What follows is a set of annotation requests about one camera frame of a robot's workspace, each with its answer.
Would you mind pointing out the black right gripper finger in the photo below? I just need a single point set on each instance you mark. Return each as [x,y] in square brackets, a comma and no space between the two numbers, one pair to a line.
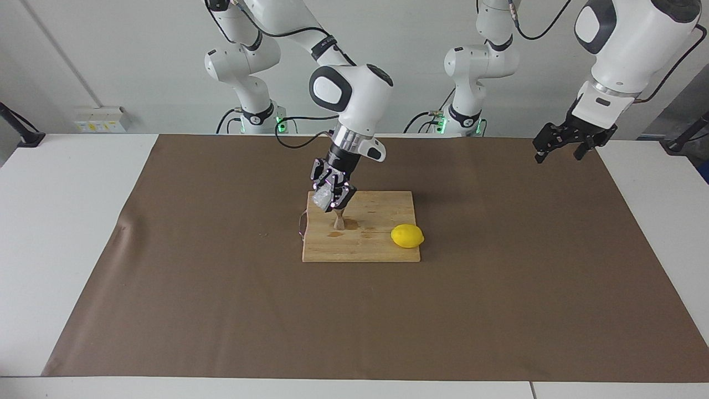
[320,173]
[344,197]

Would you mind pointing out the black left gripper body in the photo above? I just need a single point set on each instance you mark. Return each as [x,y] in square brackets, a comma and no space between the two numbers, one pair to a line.
[576,133]

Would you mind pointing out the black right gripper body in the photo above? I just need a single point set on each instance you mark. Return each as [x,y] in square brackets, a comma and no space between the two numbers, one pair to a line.
[342,163]

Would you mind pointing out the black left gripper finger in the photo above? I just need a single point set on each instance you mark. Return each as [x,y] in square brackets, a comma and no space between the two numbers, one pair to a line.
[582,152]
[539,155]

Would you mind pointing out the small clear glass cup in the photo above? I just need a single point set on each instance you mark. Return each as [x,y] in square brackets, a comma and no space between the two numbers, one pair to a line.
[322,200]

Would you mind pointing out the steel double jigger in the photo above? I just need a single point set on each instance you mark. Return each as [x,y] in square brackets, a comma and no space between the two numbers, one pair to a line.
[338,221]

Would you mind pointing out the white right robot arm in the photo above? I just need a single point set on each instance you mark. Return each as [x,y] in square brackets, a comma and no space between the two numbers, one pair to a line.
[354,94]

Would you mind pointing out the wooden cutting board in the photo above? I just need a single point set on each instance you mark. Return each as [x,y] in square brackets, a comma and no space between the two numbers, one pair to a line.
[376,249]

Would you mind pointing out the yellow lemon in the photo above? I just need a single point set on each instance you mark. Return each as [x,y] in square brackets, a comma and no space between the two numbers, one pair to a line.
[407,236]

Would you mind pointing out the blue box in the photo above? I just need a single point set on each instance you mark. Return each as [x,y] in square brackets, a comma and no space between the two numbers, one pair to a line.
[704,172]

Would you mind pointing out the brown table mat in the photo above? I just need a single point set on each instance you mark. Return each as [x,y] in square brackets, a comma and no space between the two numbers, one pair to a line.
[221,310]

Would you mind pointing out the black camera stand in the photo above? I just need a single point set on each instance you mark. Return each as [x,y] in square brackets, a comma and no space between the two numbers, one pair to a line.
[22,133]
[687,136]

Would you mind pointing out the white wall socket box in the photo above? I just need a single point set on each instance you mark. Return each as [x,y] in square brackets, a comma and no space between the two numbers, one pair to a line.
[99,121]

